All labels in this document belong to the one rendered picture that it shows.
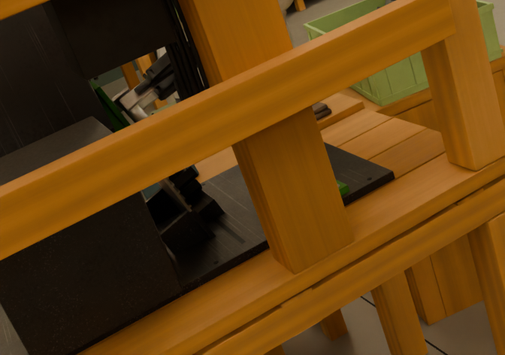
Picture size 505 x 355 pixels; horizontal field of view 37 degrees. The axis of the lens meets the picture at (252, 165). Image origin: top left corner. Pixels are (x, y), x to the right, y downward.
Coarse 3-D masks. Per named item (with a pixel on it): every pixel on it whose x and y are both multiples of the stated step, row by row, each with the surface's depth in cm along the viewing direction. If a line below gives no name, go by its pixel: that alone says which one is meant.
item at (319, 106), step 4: (316, 104) 202; (320, 104) 201; (324, 104) 200; (316, 108) 199; (320, 108) 199; (324, 108) 200; (328, 108) 200; (316, 112) 199; (320, 112) 200; (324, 112) 199; (328, 112) 200; (316, 116) 199; (320, 116) 199; (324, 116) 200; (316, 120) 199
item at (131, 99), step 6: (138, 84) 152; (132, 90) 152; (150, 90) 151; (126, 96) 151; (132, 96) 151; (138, 96) 151; (144, 96) 151; (120, 102) 151; (126, 102) 151; (132, 102) 151; (138, 102) 151; (126, 108) 150
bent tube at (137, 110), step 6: (126, 90) 151; (114, 96) 151; (120, 96) 151; (114, 102) 151; (120, 108) 154; (132, 108) 151; (138, 108) 151; (132, 114) 151; (138, 114) 150; (144, 114) 151; (138, 120) 150; (180, 174) 162; (186, 186) 170
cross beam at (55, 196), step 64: (448, 0) 132; (320, 64) 125; (384, 64) 130; (128, 128) 118; (192, 128) 118; (256, 128) 123; (0, 192) 110; (64, 192) 112; (128, 192) 116; (0, 256) 111
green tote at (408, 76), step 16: (368, 0) 275; (384, 0) 276; (480, 0) 227; (336, 16) 274; (352, 16) 275; (480, 16) 221; (320, 32) 255; (496, 32) 225; (496, 48) 226; (400, 64) 220; (416, 64) 221; (368, 80) 224; (384, 80) 221; (400, 80) 222; (416, 80) 223; (368, 96) 231; (384, 96) 222; (400, 96) 223
